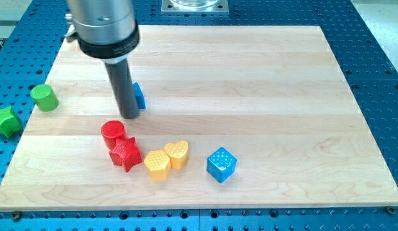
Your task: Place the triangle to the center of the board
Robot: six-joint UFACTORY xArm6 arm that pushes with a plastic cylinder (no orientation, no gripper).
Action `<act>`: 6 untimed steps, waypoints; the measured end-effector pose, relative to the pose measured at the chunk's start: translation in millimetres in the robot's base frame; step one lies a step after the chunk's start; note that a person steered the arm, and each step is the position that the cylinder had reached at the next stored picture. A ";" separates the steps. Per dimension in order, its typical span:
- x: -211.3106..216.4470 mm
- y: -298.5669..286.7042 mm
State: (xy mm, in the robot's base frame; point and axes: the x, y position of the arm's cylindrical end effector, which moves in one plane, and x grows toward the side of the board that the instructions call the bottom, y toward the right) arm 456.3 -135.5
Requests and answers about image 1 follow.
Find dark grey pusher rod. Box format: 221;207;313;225
105;58;138;119

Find blue triangle block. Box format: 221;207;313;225
133;82;146;109

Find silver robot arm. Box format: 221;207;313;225
67;0;139;119

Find wooden board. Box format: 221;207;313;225
0;25;398;211

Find red cylinder block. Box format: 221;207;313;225
100;120;127;150

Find green cylinder block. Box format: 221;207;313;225
30;84;59;112

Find red star block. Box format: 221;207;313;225
109;137;142;172

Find blue perforated table plate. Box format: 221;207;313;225
0;1;398;230

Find yellow hexagon block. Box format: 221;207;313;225
144;150;171;181

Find yellow heart block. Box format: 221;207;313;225
164;140;189;169

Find blue cube block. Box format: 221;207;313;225
206;147;237;183

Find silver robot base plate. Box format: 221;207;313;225
161;0;229;14

